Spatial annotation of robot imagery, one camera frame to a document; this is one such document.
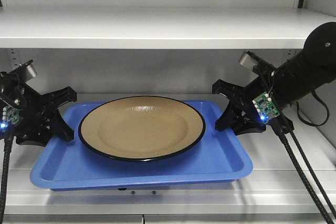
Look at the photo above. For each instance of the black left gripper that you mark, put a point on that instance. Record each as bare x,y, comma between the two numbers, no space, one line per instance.
39,117

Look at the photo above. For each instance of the cabinet shelf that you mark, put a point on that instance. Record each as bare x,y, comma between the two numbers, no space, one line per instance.
273,187
157,28

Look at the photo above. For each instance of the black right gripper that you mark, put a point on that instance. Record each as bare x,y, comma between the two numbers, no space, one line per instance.
240,115

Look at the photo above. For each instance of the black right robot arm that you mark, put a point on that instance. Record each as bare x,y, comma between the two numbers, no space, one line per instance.
303,73

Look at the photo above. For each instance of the upper cabinet shelf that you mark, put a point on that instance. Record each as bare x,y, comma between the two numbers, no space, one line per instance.
157,28

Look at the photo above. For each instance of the green right circuit board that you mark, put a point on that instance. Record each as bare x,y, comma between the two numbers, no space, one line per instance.
265,107

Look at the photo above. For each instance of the beige plate with black rim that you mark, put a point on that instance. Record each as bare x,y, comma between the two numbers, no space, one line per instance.
142,128

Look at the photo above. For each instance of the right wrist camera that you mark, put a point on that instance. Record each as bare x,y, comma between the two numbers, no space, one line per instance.
251,61

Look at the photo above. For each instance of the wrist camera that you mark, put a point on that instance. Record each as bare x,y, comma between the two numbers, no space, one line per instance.
251,61
25,71

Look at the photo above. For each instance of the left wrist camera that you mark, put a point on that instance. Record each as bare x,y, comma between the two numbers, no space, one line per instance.
25,71

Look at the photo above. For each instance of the blue plastic tray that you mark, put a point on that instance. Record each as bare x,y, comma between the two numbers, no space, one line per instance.
217,157

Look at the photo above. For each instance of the lower cabinet shelf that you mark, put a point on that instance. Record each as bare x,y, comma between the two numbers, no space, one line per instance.
273,187

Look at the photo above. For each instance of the green circuit board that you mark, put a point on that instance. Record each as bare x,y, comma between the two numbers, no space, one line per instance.
10,116
265,107

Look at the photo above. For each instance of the green left circuit board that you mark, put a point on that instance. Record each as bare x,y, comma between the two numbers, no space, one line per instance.
10,116

